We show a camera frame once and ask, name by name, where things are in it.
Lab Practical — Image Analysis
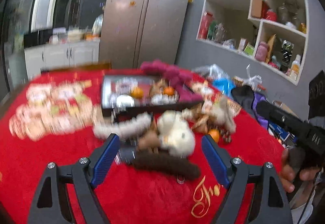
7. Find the orange tangerine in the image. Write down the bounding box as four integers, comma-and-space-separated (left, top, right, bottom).
163, 86, 175, 97
208, 129, 220, 143
130, 87, 144, 99

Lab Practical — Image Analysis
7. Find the gold triangular snack packet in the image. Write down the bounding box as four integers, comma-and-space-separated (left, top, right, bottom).
181, 103, 209, 134

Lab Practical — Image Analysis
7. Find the dark brown fuzzy hair clip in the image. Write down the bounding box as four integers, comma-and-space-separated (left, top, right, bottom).
131, 152, 201, 180

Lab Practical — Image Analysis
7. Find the white plush duck toy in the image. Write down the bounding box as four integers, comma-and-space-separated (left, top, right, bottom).
157, 110, 196, 158

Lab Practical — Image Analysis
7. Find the white fluffy hair clip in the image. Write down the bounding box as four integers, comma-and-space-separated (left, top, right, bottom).
93, 112, 152, 140

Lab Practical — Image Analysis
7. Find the clear silver plastic bag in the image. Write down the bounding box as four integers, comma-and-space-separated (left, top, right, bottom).
115, 146, 136, 165

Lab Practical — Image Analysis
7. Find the person's right hand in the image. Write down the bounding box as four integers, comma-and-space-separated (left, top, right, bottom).
279, 149, 320, 193

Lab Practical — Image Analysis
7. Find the blue white cardboard box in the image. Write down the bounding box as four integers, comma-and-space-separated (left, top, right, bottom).
268, 101, 299, 142

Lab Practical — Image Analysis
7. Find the black purple bag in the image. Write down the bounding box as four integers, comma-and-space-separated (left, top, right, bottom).
231, 85, 268, 129

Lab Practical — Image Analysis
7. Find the blue plastic bag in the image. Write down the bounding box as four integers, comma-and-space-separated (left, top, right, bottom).
212, 78, 236, 99

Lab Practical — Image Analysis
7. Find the red bear-print blanket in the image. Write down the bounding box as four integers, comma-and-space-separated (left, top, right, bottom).
0, 68, 287, 224

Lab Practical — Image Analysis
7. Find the black shallow tray box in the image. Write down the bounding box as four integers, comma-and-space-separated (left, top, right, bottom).
100, 75, 203, 117

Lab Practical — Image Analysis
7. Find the magenta plush toy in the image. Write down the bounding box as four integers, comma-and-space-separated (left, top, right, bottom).
140, 60, 203, 102

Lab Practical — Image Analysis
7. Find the wooden chair back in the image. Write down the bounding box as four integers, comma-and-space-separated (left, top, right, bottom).
41, 62, 112, 74

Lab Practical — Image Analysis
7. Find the white kitchen counter cabinet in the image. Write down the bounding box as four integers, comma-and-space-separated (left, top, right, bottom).
24, 41, 100, 80

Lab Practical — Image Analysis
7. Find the red gift box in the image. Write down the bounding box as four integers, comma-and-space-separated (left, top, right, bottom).
198, 11, 213, 39

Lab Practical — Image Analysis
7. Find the black microwave oven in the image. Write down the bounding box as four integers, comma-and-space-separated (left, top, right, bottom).
23, 28, 53, 49

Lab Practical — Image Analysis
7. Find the stainless double-door refrigerator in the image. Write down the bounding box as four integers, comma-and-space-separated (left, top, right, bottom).
99, 0, 188, 69

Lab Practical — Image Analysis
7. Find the white wall shelf unit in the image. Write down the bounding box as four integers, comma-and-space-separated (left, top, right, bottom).
197, 0, 309, 84

